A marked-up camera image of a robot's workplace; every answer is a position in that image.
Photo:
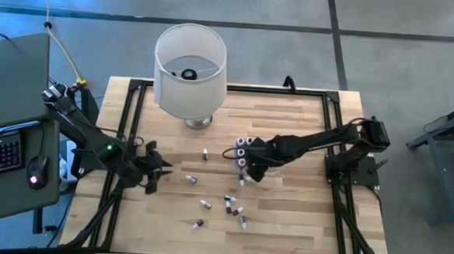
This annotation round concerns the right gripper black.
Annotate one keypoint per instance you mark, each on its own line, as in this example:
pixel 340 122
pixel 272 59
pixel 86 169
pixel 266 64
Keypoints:
pixel 272 150

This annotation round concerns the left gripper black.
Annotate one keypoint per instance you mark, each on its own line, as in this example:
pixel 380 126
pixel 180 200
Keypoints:
pixel 143 171

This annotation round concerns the large red food coloring bottle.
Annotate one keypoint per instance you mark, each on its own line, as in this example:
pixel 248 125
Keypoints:
pixel 242 162

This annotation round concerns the large blue food coloring bottle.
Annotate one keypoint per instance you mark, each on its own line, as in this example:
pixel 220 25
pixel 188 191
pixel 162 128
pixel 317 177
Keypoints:
pixel 241 152

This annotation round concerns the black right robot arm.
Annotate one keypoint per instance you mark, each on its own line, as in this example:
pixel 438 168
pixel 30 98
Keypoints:
pixel 320 137

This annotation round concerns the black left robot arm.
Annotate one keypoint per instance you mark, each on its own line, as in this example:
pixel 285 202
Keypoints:
pixel 83 129

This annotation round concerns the clear plastic bin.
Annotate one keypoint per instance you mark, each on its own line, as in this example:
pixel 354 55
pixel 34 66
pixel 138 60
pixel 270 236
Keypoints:
pixel 234 158

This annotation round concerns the dark green small dropper bottle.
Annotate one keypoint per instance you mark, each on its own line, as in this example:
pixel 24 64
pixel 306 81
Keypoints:
pixel 241 180

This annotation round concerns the silver table lamp white shade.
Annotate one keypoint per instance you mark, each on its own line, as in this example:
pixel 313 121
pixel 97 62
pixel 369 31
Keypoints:
pixel 189 98

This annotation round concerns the black computer mouse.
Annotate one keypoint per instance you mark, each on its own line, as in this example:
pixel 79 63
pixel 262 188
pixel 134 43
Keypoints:
pixel 37 167

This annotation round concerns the grey desk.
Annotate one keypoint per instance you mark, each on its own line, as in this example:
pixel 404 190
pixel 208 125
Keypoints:
pixel 9 197

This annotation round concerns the grey desk panel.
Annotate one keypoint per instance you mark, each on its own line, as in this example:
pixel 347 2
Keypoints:
pixel 13 77

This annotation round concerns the blue metal cart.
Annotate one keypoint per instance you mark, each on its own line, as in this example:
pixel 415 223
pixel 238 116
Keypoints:
pixel 450 170

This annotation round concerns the black aluminium table frame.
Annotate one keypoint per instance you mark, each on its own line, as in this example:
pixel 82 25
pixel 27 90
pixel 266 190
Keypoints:
pixel 271 90

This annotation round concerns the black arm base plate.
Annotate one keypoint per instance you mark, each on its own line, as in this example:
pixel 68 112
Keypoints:
pixel 364 175

